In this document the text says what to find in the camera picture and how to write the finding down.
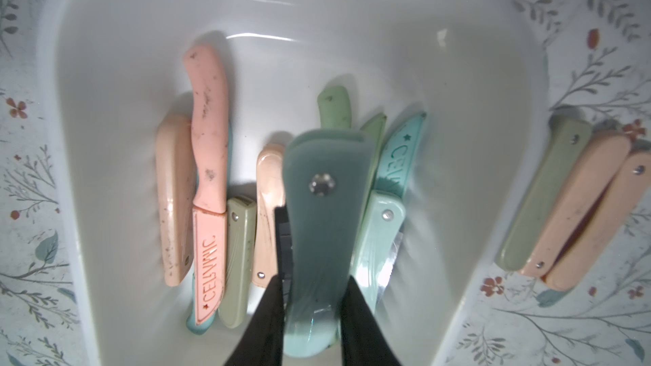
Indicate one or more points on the olive folding fruit knife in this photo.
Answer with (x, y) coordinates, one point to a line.
(568, 138)

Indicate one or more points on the teal folding knife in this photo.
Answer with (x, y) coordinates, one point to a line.
(380, 234)
(325, 174)

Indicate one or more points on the pale green folding knife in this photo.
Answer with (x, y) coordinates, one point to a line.
(241, 227)

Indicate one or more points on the light pink folding knife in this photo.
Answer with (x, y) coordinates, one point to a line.
(176, 184)

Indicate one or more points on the floral table mat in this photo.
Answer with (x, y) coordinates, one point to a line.
(599, 66)

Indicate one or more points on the white storage box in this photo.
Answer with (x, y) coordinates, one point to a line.
(110, 70)

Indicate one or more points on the teal folding knife in box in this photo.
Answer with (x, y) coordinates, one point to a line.
(380, 234)

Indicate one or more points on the green folding knife in box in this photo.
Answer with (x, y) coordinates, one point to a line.
(336, 113)

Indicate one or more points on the open pink celvinc knife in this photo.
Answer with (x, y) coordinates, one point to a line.
(210, 144)

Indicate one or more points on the pink folding fruit knife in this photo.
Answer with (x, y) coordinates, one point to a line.
(591, 174)

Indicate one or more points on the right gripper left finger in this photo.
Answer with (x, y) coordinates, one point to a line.
(262, 341)

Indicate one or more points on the salmon pink folding knife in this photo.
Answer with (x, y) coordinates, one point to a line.
(270, 194)

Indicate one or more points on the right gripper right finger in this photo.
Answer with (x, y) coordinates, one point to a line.
(361, 338)

